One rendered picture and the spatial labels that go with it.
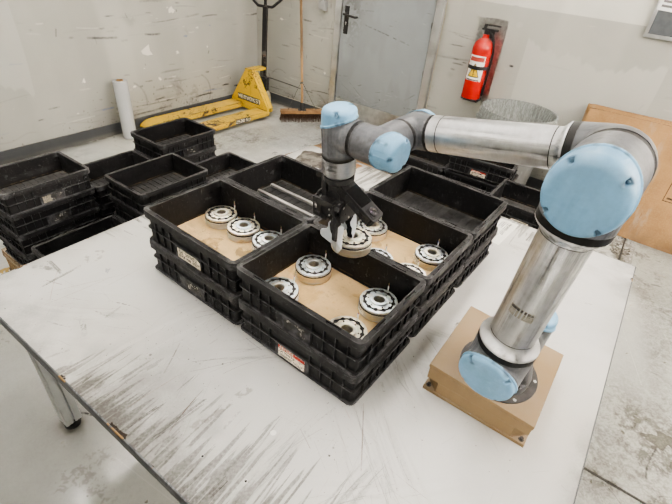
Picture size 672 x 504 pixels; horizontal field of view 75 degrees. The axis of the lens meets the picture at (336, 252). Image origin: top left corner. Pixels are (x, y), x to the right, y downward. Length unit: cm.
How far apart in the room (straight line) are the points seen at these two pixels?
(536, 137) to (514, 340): 36
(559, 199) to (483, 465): 66
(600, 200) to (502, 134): 26
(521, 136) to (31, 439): 193
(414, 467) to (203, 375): 55
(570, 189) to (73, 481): 179
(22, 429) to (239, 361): 115
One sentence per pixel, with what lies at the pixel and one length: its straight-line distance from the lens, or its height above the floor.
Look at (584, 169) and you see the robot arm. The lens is 67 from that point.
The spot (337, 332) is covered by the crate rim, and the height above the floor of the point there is 93.
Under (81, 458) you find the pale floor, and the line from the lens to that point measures 201.
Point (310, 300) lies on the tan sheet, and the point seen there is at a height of 83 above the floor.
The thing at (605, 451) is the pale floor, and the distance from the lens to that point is 228.
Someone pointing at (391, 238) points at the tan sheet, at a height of 83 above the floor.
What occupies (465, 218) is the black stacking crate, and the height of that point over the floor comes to 83.
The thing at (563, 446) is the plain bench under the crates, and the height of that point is 70.
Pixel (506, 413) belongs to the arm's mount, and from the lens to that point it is 114.
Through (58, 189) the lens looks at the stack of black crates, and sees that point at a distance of 250.
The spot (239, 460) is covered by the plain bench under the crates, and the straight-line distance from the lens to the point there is 106.
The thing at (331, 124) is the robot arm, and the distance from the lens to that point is 91.
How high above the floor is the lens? 163
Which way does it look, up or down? 36 degrees down
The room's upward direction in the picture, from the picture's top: 6 degrees clockwise
